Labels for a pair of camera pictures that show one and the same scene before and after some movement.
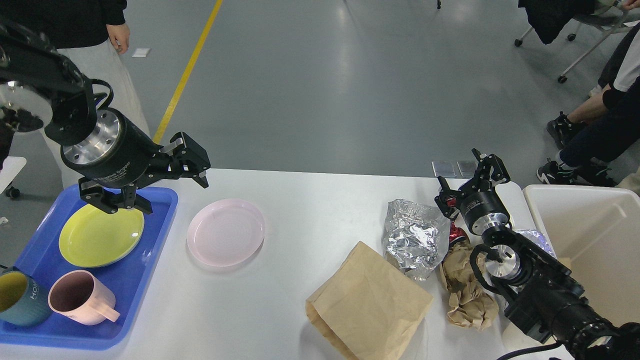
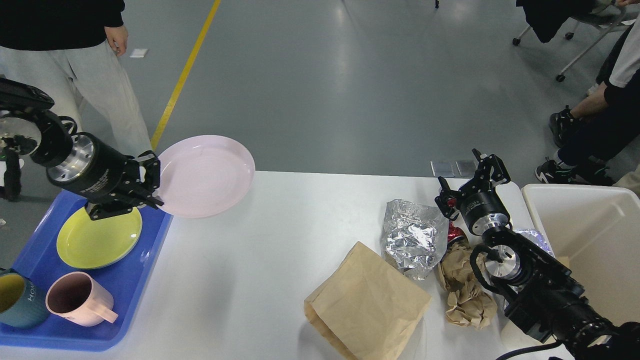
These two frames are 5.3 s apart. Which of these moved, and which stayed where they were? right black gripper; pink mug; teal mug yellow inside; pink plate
Moved: pink plate
Stayed: right black gripper; pink mug; teal mug yellow inside
